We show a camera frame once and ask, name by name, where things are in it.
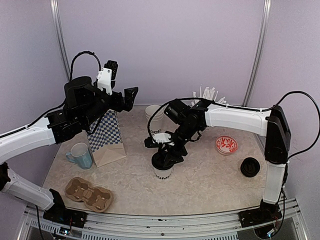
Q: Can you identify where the stack of black lids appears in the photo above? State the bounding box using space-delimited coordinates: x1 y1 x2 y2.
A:
240 157 261 178

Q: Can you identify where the right aluminium corner post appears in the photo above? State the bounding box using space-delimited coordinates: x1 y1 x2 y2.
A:
242 0 272 107

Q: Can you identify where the stack of white paper cups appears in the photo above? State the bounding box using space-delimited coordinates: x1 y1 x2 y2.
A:
145 104 164 136

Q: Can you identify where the brown cardboard cup carrier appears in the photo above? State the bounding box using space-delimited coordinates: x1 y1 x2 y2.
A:
64 177 113 213

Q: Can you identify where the left aluminium corner post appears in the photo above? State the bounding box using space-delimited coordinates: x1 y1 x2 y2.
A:
50 0 71 80

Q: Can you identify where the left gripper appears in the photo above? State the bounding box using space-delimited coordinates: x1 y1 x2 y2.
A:
80 81 138 127

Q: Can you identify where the white paper coffee cup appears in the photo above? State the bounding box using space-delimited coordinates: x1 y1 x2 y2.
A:
153 166 174 180

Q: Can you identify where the red floral bowl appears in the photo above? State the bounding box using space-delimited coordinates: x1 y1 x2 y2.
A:
215 135 239 155

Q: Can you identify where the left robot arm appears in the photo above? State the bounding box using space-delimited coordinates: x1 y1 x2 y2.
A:
0 60 139 223

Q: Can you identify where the aluminium corner post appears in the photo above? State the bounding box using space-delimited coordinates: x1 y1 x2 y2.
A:
242 0 272 107
50 0 71 80

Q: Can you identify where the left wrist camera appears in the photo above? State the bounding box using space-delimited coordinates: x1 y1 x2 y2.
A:
96 60 119 96

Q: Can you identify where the blue checkered paper bag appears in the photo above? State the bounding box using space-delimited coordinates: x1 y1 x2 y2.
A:
87 110 127 168

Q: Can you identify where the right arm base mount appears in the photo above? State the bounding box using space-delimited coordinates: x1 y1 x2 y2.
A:
238 208 283 228

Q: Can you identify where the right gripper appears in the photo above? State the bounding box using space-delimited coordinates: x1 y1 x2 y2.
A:
158 122 200 167

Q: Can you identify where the black coffee cup lid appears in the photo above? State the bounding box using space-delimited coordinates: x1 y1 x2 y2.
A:
151 153 171 170

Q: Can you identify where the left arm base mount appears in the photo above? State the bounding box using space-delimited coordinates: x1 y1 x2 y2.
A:
43 207 88 229

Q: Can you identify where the blue ceramic mug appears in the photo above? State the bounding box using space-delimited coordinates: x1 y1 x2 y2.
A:
65 142 94 170

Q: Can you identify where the aluminium front frame rail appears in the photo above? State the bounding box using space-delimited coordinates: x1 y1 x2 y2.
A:
17 198 308 240

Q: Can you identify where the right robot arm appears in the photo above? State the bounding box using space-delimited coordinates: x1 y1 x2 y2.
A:
144 98 291 227

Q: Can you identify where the bundle of wrapped white straws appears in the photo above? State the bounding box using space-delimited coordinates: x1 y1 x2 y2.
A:
192 85 227 105

